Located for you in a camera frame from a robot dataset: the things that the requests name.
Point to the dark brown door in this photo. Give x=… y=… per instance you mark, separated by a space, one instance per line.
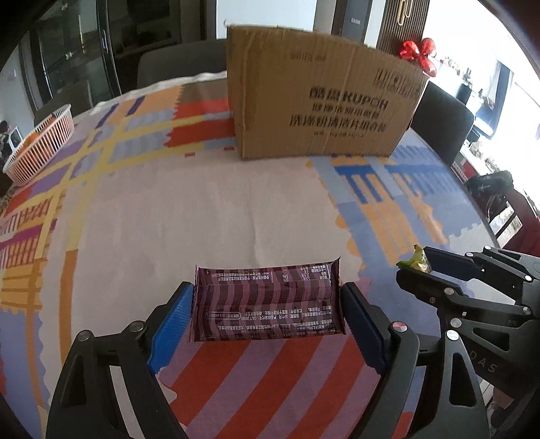
x=350 y=17

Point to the small white shelf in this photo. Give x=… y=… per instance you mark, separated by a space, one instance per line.
x=8 y=137

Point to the small yellow-green candy packet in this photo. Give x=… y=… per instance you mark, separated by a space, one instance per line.
x=417 y=258

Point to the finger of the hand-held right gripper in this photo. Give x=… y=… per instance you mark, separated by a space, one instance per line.
x=430 y=287
x=451 y=264

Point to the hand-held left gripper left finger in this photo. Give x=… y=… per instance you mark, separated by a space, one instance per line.
x=173 y=325

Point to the black framed glass sliding door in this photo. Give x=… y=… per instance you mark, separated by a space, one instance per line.
x=63 y=50

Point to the purple striped snack packet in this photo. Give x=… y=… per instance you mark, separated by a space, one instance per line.
x=265 y=299

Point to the pile of oranges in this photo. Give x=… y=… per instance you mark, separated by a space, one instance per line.
x=33 y=137

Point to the red cloth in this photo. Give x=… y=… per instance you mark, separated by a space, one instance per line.
x=525 y=223

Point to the dark slatted wooden cabinet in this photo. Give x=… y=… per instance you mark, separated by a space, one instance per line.
x=388 y=25

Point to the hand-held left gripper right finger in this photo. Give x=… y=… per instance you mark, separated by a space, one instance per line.
x=365 y=329

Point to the white plastic basket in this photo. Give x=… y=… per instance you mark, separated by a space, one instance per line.
x=38 y=156

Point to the colourful patterned tablecloth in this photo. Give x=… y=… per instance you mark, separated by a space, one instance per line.
x=168 y=211

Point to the dark cloth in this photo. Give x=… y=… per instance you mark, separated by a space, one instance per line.
x=489 y=185

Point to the red foil balloon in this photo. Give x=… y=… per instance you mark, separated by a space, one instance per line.
x=411 y=48

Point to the dark grey dining chair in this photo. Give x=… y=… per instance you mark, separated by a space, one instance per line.
x=443 y=122
x=181 y=59
x=63 y=103

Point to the brown cardboard box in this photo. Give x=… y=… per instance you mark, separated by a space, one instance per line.
x=316 y=105

